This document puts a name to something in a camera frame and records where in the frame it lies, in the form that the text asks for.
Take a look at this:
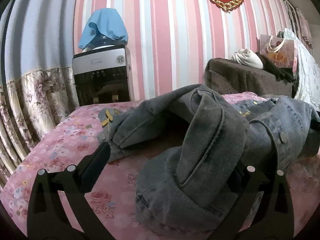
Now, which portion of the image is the white folded garment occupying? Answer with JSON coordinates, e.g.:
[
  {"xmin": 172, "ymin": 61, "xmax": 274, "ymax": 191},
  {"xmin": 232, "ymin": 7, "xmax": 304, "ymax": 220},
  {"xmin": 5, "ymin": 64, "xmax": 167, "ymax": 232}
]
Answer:
[{"xmin": 232, "ymin": 49, "xmax": 263, "ymax": 69}]

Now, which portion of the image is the pink floral bed sheet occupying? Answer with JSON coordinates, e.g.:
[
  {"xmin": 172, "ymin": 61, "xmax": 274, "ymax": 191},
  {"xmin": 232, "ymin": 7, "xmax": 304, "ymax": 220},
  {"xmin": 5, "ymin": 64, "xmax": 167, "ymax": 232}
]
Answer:
[{"xmin": 1, "ymin": 105, "xmax": 319, "ymax": 239}]

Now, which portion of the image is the black garment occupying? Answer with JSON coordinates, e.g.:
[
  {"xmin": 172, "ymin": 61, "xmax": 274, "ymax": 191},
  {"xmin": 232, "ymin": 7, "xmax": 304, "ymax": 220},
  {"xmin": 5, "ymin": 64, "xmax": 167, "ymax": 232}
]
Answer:
[{"xmin": 256, "ymin": 52, "xmax": 295, "ymax": 83}]

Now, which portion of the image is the blue cloth cover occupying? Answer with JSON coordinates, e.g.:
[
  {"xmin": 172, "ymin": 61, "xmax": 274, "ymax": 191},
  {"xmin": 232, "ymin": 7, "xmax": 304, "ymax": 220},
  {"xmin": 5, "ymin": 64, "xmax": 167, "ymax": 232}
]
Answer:
[{"xmin": 78, "ymin": 8, "xmax": 129, "ymax": 50}]

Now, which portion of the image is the silver black water dispenser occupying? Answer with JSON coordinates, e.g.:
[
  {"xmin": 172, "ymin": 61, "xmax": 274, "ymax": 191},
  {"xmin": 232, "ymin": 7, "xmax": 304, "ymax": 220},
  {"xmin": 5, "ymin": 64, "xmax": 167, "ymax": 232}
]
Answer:
[{"xmin": 72, "ymin": 45, "xmax": 134, "ymax": 106}]

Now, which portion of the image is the white floral quilt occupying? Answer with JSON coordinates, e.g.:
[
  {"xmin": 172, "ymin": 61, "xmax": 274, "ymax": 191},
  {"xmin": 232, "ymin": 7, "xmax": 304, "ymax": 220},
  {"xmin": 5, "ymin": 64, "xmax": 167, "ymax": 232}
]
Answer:
[{"xmin": 284, "ymin": 28, "xmax": 320, "ymax": 111}]

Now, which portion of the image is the blue denim jacket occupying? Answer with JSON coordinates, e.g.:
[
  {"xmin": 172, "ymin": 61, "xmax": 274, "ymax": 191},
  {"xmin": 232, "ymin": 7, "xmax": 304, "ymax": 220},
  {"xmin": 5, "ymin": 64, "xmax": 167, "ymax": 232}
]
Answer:
[{"xmin": 98, "ymin": 85, "xmax": 319, "ymax": 237}]

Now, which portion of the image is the dark brown blanket covered furniture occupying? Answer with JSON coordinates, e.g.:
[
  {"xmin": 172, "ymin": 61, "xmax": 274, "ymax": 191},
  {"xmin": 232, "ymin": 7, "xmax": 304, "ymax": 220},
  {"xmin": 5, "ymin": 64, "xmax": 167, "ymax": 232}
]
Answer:
[{"xmin": 204, "ymin": 58, "xmax": 292, "ymax": 97}]

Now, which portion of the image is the pink floral gift bag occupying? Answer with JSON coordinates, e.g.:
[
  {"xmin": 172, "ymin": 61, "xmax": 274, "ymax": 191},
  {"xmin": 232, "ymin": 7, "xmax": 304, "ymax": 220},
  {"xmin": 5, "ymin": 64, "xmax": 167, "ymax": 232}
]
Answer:
[{"xmin": 259, "ymin": 34, "xmax": 298, "ymax": 72}]

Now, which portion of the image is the floral beige curtain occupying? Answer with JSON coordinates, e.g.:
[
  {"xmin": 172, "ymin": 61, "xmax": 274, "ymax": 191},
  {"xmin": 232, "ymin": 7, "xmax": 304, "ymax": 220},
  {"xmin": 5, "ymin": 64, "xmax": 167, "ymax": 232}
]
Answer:
[{"xmin": 1, "ymin": 0, "xmax": 79, "ymax": 185}]

